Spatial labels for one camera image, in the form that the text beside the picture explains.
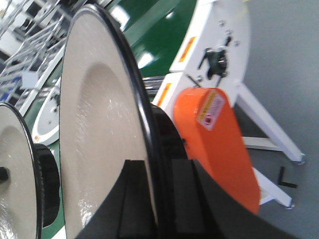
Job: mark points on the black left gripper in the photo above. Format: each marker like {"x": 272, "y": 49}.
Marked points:
{"x": 51, "y": 183}

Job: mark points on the right gripper white-tipped left finger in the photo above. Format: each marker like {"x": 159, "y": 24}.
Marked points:
{"x": 126, "y": 213}

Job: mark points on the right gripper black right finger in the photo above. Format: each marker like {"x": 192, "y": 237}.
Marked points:
{"x": 205, "y": 211}

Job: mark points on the cream plate black rim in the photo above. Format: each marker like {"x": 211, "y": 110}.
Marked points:
{"x": 99, "y": 124}
{"x": 20, "y": 202}

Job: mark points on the orange motor cover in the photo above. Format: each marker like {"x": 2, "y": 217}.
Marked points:
{"x": 207, "y": 122}

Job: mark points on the white control box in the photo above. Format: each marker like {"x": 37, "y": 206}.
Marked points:
{"x": 29, "y": 79}

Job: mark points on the metal roller rack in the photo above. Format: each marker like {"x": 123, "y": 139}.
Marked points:
{"x": 31, "y": 32}

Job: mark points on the black bearing right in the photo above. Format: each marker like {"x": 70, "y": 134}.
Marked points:
{"x": 217, "y": 62}

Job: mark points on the white outer conveyor rim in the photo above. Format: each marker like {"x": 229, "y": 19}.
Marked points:
{"x": 162, "y": 42}

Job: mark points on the white conveyor frame leg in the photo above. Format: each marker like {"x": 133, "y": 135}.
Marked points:
{"x": 276, "y": 140}

